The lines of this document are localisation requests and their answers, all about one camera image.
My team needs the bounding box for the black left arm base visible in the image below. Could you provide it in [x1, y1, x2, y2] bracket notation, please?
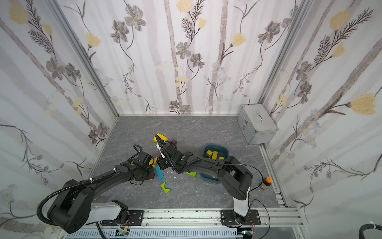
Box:
[100, 200, 144, 227]

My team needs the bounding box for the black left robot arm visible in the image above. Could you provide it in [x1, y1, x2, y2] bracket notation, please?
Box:
[37, 151, 155, 234]

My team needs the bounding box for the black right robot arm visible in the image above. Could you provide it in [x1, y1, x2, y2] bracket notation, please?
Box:
[156, 141, 253, 219]

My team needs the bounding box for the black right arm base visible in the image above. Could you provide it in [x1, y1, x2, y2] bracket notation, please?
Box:
[220, 209, 261, 228]

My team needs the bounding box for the long yellow plank block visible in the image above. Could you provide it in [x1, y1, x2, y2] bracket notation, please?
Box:
[149, 157, 158, 167]

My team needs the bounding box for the large teal flat block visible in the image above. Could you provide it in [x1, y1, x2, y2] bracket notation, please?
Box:
[155, 166, 164, 180]

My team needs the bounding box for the green arch block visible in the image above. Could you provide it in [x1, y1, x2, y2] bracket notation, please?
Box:
[161, 182, 171, 194]

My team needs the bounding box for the green rectangular block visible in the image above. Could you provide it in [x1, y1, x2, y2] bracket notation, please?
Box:
[186, 172, 197, 178]

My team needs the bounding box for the teal plastic bin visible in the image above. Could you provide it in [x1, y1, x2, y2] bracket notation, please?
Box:
[200, 144, 229, 184]

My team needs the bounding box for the silver aluminium first aid case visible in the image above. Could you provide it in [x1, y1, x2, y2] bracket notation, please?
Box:
[237, 104, 278, 145]

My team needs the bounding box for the brown bottle orange cap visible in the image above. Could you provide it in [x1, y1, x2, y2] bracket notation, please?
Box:
[260, 177, 273, 190]

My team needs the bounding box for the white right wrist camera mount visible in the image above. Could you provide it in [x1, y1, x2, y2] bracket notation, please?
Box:
[156, 144, 166, 158]

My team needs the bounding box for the white cable tray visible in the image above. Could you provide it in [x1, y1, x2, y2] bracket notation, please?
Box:
[65, 228, 244, 239]

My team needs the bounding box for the black corrugated cable conduit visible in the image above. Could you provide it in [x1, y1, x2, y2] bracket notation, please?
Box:
[36, 168, 118, 226]

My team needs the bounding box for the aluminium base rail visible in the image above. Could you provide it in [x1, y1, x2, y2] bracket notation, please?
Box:
[58, 208, 309, 239]

